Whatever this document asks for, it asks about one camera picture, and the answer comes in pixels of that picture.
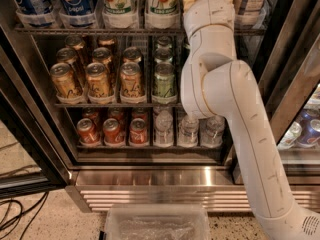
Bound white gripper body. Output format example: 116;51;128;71
183;0;235;34

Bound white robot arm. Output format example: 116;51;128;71
180;0;320;240

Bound right white labelled bottle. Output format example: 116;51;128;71
233;0;264;29

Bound right green 7UP bottle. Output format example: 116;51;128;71
145;0;178;29

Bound green 7up bottle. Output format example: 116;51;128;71
145;0;178;29
103;0;137;28

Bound right glass fridge door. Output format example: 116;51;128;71
233;0;320;186

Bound left green 7UP bottle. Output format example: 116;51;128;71
103;0;137;28

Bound right clear water bottle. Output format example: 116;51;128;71
201;115;225;148

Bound clear water bottle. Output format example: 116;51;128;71
154;110;174;147
178;115;199;147
201;115;225;148

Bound middle clear water bottle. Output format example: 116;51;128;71
178;115;199;147

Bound right blue Pepsi bottle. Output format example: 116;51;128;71
59;0;98;28

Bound left clear water bottle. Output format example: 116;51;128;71
154;110;174;147

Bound steel fridge base grille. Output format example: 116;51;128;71
65;165;320;214

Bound left open fridge door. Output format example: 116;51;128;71
0;29;69;198

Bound middle row green can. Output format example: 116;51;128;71
154;48;173;63

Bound front left green can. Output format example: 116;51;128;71
153;62;176;98

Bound row gold can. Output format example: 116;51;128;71
92;47;115;80
56;47;85;86
122;46;144;67

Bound front right red can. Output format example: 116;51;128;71
129;118;147;144

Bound red can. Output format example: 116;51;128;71
129;118;147;144
103;118;124;144
77;118;100;144

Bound blue can behind door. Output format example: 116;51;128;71
296;109;320;148

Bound middle row left gold can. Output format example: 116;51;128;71
56;47;85;86

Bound front middle red can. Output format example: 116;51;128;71
103;118;124;144

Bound front left gold can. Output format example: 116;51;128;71
50;63;83;99

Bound front left red can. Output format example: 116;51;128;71
77;118;100;144

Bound clear plastic bin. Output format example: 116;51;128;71
104;204;211;240

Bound black floor cables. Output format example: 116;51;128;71
0;191;50;240

